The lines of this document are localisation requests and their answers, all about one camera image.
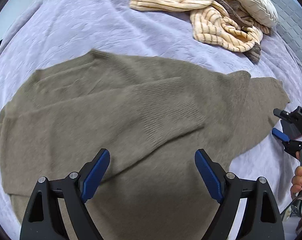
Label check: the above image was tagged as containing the lavender textured bedspread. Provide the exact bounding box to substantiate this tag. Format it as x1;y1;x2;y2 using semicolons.
0;0;302;239

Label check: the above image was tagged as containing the cream striped knit sweater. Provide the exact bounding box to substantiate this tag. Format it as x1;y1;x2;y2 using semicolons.
130;0;271;53

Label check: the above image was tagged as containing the white cable knit sweater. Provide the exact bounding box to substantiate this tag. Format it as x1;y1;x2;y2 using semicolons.
237;0;279;28

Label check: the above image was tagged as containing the person's right hand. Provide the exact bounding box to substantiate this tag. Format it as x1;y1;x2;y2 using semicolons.
290;166;302;199

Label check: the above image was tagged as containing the olive brown knit sweater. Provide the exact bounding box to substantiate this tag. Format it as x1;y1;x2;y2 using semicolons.
0;50;290;239

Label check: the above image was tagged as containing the grey quilted blanket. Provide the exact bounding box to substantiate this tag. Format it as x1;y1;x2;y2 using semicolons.
271;0;302;63

